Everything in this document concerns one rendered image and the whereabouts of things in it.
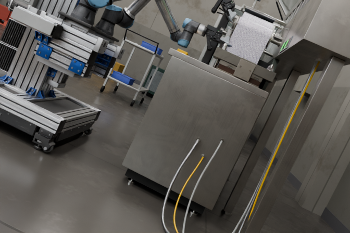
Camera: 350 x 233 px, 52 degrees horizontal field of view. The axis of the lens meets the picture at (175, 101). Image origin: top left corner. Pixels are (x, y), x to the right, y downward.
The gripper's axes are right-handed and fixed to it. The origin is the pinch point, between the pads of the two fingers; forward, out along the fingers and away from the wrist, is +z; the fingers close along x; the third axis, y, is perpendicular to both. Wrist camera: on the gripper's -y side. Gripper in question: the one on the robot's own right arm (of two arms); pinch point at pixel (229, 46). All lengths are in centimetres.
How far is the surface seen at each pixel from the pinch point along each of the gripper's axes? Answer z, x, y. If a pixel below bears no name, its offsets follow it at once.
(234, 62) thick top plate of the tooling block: 7.5, -20.0, -10.3
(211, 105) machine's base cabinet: 6.4, -26.0, -40.6
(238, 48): 5.6, -0.3, 1.1
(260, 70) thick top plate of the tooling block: 23.9, -20.0, -8.7
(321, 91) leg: 48, -77, -12
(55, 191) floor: -44, -80, -109
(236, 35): 0.7, -0.2, 8.1
